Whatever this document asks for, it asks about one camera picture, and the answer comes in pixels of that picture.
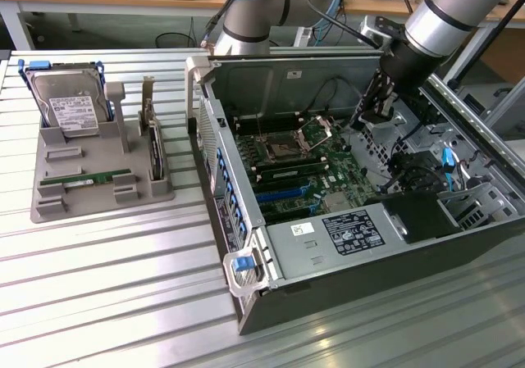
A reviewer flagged perforated metal drive cage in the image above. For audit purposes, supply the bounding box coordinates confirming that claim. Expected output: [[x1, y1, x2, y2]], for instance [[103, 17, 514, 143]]
[[350, 66, 430, 176]]

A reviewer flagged black tripod pole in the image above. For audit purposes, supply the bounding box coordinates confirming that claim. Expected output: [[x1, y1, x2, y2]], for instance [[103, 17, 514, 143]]
[[446, 2, 525, 93]]

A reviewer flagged black plastic air shroud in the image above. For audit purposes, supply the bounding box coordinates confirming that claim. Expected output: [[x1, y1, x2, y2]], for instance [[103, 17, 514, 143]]
[[363, 190, 463, 245]]

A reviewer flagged metal socket cover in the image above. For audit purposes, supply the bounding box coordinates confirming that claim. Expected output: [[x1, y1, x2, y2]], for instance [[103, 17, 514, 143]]
[[297, 114, 334, 148]]

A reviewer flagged blue expansion slot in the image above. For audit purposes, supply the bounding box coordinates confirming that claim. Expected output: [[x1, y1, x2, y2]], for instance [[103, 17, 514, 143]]
[[256, 185, 309, 204]]

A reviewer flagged CPU socket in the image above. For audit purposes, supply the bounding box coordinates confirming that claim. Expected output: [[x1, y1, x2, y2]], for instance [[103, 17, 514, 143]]
[[262, 132, 304, 163]]

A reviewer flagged green RAM stick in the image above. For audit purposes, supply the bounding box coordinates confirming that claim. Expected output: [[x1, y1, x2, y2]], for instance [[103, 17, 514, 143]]
[[254, 161, 327, 181], [39, 169, 133, 187]]

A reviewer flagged black graphics card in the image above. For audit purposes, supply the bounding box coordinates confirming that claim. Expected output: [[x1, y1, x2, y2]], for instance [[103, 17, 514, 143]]
[[137, 75, 167, 183]]

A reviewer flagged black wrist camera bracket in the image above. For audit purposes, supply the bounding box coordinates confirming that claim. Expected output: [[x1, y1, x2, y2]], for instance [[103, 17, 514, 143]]
[[358, 14, 408, 52]]

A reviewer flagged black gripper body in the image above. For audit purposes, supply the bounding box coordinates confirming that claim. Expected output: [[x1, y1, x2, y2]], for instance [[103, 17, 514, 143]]
[[377, 39, 446, 94]]

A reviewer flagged black RAM slot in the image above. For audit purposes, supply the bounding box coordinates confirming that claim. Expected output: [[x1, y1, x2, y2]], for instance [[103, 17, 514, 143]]
[[250, 154, 327, 170], [231, 112, 303, 128]]

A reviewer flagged thin metal locking lever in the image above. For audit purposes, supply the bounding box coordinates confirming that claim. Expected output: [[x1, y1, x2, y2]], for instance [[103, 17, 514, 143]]
[[254, 109, 266, 143]]

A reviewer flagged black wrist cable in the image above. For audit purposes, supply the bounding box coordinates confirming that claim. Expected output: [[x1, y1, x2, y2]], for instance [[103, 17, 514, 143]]
[[307, 0, 385, 52]]

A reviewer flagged grey aluminium frame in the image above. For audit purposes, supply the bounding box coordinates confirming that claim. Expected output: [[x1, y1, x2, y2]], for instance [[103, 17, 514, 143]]
[[483, 76, 525, 142]]

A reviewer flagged cluttered wooden desk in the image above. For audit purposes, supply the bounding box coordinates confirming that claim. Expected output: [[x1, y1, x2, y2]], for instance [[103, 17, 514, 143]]
[[342, 0, 525, 84]]

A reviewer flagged green motherboard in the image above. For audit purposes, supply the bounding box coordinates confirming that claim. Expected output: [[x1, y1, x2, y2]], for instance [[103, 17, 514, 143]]
[[231, 113, 381, 225]]

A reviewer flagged grey disk bay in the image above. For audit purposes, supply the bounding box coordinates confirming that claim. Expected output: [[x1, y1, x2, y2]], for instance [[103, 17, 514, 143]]
[[436, 181, 518, 232]]

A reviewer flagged black wire bundle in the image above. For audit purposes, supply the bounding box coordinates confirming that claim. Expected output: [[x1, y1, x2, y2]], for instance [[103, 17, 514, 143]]
[[377, 121, 446, 193]]

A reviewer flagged open grey PC case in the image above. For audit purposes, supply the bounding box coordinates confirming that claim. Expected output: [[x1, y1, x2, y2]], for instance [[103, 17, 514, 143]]
[[185, 50, 525, 336]]

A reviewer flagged black floor cable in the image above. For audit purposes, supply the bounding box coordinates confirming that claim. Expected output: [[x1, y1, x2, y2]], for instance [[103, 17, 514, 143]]
[[155, 31, 199, 50]]

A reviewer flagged silver chipset heatsink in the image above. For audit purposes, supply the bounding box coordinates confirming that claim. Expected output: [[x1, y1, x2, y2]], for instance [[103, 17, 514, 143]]
[[323, 193, 350, 213]]

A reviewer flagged grey plastic parts rack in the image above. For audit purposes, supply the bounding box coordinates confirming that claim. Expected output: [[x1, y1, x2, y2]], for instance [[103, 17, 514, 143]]
[[30, 81, 176, 225]]

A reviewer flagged grey power supply unit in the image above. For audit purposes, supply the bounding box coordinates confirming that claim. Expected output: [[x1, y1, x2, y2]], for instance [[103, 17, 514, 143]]
[[265, 202, 408, 282]]

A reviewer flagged large brown cardboard box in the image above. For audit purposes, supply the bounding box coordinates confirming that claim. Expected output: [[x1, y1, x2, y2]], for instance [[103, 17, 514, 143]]
[[471, 27, 525, 84]]

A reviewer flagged hard disk in blue caddy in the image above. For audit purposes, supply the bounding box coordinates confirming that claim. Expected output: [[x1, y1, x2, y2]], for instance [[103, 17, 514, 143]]
[[18, 59, 114, 139]]

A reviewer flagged black expansion slot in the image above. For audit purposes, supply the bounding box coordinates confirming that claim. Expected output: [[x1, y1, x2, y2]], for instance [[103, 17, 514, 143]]
[[262, 204, 312, 224]]

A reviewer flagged black hanging robot cable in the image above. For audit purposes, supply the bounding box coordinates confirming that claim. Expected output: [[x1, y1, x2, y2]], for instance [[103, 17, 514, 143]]
[[199, 0, 247, 49]]

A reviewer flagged thin black wire loop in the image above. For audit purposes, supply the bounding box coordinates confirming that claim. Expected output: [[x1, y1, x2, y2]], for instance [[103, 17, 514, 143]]
[[305, 76, 358, 113]]

